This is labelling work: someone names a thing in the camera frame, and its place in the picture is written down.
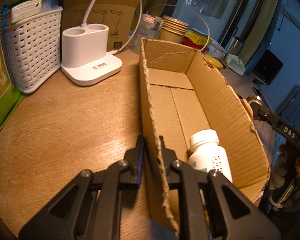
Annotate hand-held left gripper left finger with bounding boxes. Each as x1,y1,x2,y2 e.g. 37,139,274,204
18,135,145,240

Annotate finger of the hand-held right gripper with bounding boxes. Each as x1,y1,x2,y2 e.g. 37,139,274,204
246,95,300,146

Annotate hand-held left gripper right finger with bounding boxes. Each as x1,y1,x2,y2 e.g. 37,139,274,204
159,136,281,240

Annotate white pill bottle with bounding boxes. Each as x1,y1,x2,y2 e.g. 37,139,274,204
189,129,233,183

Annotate torn cardboard box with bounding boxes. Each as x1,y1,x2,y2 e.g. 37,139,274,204
139,37,271,238

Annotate person's right hand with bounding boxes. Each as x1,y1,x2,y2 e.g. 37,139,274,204
269,141,300,212

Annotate black monitor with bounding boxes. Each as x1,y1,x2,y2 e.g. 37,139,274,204
251,49,283,85

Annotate pale green crumpled paper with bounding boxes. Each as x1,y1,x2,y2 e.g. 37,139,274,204
225,54,245,77

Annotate steel thermos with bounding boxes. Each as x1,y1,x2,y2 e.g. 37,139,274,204
228,35,244,55

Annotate yellow lidded jar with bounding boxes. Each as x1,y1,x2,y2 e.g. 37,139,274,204
204,55,226,69

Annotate white papers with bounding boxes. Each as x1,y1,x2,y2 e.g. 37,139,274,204
207,42,226,59

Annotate yellow packet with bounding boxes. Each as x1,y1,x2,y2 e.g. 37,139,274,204
186,30,212,46

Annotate red box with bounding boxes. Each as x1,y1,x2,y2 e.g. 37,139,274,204
181,37,210,52

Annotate stack of paper cups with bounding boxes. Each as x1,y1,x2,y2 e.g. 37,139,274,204
159,15,190,43

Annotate white desk lamp base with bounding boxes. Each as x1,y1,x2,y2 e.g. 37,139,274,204
61,0,122,86

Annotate clear stickered plastic cup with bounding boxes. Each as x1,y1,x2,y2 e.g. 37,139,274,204
129,14,163,53

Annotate flat cardboard lamp packaging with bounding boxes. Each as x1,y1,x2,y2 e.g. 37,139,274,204
63,0,148,52

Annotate white woven plastic basket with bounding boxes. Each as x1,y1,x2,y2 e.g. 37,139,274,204
1,7,64,94

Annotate clear plastic bag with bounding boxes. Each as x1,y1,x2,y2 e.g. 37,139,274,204
39,0,63,13

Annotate white tissue pack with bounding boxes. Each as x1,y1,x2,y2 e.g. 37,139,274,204
3,0,42,24

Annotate white power cable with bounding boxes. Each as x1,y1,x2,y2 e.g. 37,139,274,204
110,0,211,55

